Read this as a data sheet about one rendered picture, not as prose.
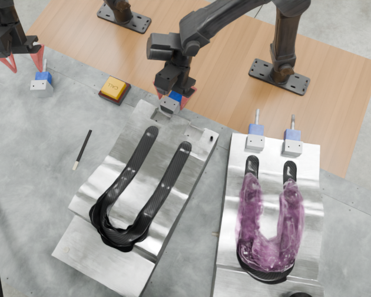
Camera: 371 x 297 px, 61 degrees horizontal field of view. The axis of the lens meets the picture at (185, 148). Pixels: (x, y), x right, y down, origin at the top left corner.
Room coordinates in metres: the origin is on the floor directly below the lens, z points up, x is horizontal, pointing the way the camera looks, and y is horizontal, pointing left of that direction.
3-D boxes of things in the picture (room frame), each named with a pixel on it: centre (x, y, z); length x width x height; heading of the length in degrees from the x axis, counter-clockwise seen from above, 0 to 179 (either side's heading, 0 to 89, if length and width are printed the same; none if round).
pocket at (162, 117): (0.39, 0.06, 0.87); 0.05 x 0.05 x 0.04; 60
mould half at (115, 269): (0.17, 0.14, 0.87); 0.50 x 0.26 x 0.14; 150
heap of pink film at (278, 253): (0.07, -0.21, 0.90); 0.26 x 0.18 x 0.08; 167
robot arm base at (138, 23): (0.84, 0.19, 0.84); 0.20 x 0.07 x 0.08; 61
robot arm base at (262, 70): (0.55, -0.33, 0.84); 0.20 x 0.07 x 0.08; 61
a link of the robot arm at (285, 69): (0.55, -0.32, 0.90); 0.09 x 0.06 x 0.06; 3
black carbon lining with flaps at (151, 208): (0.18, 0.12, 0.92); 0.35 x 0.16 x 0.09; 150
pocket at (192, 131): (0.34, -0.03, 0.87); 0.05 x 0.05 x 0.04; 60
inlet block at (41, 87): (0.60, 0.46, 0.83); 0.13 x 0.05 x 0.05; 178
